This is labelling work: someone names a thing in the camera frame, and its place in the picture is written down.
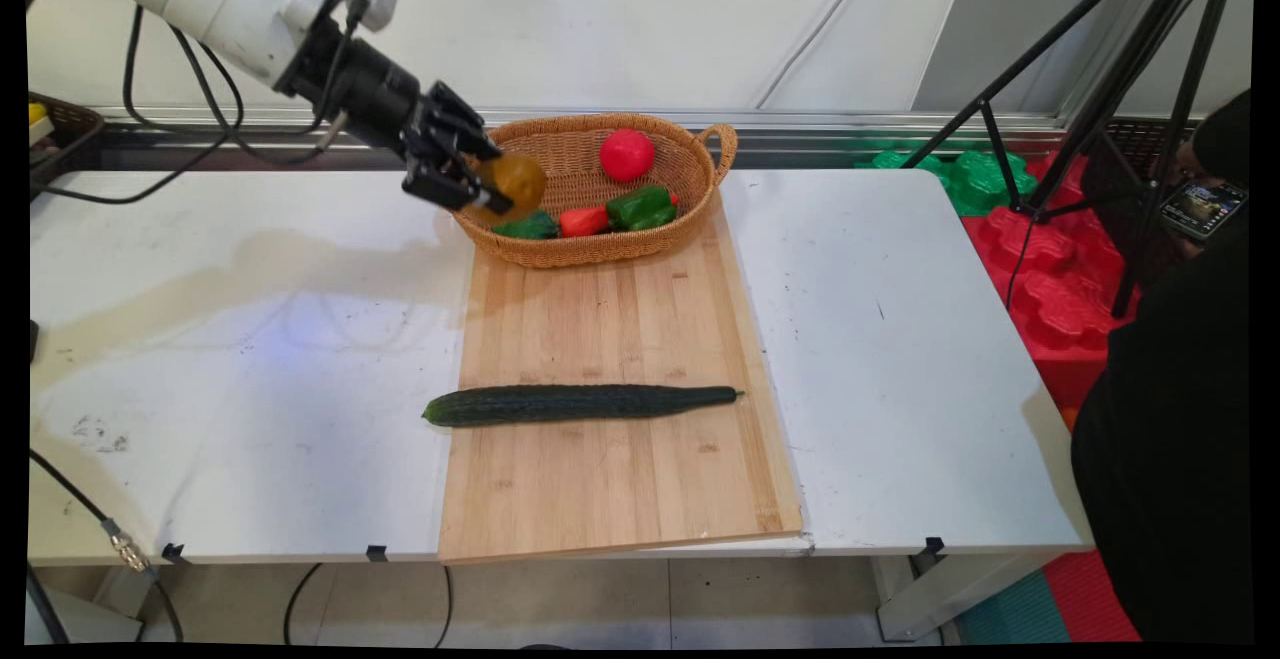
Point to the bamboo cutting board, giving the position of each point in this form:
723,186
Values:
620,499

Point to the person in black clothes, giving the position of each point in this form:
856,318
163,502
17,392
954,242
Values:
1170,419

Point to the black pole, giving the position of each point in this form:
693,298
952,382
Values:
45,604

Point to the smartphone with lit screen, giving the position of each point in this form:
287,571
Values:
1203,209

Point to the dark green toy pepper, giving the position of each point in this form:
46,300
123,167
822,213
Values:
528,229

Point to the white table leg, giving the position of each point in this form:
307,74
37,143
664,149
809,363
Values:
950,589

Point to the long dark green cucumber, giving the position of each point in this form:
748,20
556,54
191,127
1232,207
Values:
600,404

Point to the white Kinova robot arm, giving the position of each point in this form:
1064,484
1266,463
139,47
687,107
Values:
210,4

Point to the aluminium window rail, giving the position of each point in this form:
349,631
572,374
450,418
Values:
850,124

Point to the bright green toy pepper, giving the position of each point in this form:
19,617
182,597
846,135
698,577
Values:
640,209

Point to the red foam blocks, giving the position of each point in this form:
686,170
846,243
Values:
1060,289

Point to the red toy pepper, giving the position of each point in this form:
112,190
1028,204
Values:
583,222

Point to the red toy tomato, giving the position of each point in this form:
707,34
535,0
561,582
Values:
627,155

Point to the dark woven basket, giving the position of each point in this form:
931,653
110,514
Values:
70,139

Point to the red foam floor mat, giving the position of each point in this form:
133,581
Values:
1090,599

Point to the green foam blocks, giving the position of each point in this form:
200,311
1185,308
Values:
975,179

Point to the oval wicker basket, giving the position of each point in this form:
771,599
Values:
590,189

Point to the brown toy potato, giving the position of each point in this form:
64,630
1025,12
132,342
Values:
518,184

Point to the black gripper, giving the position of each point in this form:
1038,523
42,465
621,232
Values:
360,84

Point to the black mesh crate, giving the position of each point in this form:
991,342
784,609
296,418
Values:
1130,169

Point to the teal foam floor mat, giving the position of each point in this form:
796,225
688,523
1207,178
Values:
1010,614

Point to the black camera tripod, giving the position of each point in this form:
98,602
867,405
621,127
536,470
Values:
1130,59

